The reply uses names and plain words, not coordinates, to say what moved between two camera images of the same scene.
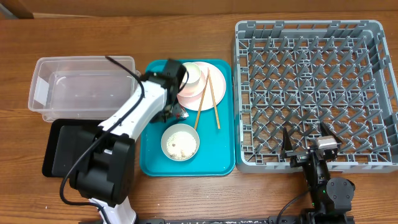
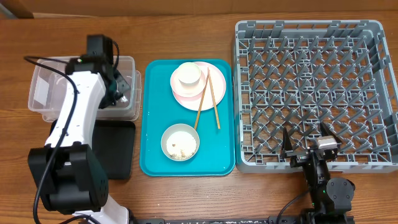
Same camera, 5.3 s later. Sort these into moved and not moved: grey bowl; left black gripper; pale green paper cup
Moved: left black gripper
Not moved: pale green paper cup; grey bowl
